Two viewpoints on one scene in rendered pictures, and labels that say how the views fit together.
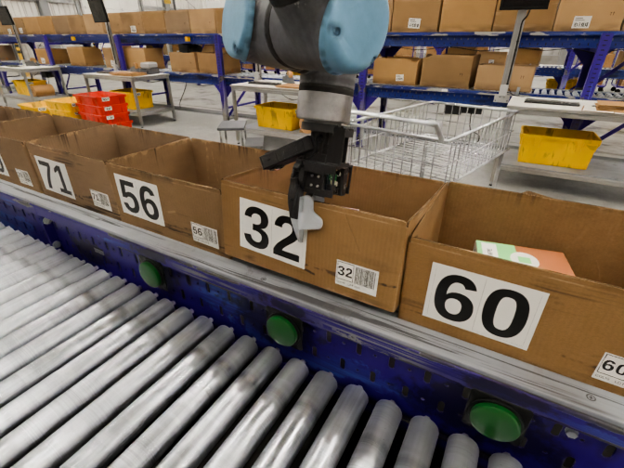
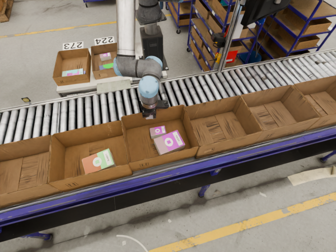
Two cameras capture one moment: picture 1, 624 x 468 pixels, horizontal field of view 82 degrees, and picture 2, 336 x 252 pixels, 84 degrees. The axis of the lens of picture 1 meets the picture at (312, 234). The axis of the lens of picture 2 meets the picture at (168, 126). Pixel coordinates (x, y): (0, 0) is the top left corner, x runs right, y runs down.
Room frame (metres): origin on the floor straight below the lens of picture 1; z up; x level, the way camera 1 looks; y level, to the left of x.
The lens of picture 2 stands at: (1.16, -0.42, 1.97)
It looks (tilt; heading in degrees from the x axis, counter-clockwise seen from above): 56 degrees down; 135
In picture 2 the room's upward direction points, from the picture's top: straight up
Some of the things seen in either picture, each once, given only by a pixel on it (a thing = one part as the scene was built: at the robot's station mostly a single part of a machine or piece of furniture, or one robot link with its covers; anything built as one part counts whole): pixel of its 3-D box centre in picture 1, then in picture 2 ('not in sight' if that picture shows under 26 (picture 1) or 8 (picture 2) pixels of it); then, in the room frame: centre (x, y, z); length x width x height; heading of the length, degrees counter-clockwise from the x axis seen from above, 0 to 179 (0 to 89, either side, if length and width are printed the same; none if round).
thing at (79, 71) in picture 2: not in sight; (72, 75); (-0.41, -0.09, 0.78); 0.19 x 0.14 x 0.02; 59
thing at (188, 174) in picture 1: (207, 188); (218, 126); (0.92, 0.28, 0.96); 0.39 x 0.29 x 0.17; 60
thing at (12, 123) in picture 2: not in sight; (10, 136); (-0.20, -0.76, 0.72); 0.52 x 0.05 x 0.05; 150
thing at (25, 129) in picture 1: (46, 149); (323, 102); (1.31, 0.97, 0.96); 0.39 x 0.29 x 0.17; 60
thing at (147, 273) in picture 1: (149, 275); not in sight; (0.73, 0.40, 0.81); 0.07 x 0.01 x 0.07; 60
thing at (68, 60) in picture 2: not in sight; (73, 66); (-0.49, -0.03, 0.80); 0.38 x 0.28 x 0.10; 146
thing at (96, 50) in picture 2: not in sight; (107, 60); (-0.34, 0.25, 0.80); 0.38 x 0.28 x 0.10; 150
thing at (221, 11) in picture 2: not in sight; (232, 6); (0.09, 1.62, 0.99); 0.40 x 0.30 x 0.10; 147
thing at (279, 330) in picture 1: (280, 331); not in sight; (0.54, 0.06, 0.81); 0.07 x 0.01 x 0.07; 60
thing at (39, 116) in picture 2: not in sight; (37, 130); (-0.11, -0.59, 0.72); 0.52 x 0.05 x 0.05; 150
